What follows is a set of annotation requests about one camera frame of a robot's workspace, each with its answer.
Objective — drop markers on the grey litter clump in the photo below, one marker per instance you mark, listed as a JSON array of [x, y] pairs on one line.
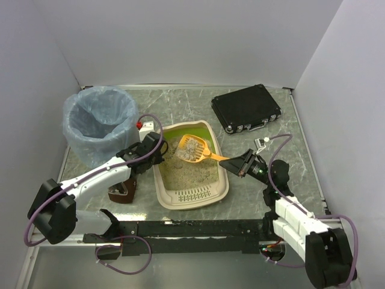
[[188, 150]]

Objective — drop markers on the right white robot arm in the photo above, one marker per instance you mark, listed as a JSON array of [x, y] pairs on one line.
[[328, 258]]

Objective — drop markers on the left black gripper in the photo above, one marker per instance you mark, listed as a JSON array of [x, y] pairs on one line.
[[121, 186]]

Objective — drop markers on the orange litter scoop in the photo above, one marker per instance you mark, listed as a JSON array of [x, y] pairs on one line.
[[204, 149]]

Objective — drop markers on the beige green litter box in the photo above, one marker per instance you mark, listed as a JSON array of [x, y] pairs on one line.
[[182, 185]]

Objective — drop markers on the brown leather holder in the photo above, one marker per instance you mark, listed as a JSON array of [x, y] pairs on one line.
[[123, 192]]

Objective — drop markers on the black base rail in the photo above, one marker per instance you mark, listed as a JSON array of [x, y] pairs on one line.
[[189, 236]]

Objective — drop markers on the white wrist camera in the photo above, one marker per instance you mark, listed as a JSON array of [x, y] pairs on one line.
[[260, 144], [144, 128]]

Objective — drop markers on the black hard case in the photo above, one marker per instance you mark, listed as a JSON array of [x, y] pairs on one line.
[[246, 109]]

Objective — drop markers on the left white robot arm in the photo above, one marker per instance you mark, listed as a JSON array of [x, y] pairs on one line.
[[55, 210]]

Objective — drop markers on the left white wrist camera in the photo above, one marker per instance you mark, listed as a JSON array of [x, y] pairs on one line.
[[144, 128]]

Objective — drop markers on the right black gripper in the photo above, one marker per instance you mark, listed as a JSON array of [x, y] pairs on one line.
[[246, 163]]

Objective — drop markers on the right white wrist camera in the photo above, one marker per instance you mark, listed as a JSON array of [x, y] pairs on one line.
[[260, 144]]

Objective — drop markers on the trash bin with blue bag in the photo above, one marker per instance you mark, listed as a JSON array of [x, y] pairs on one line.
[[99, 122]]

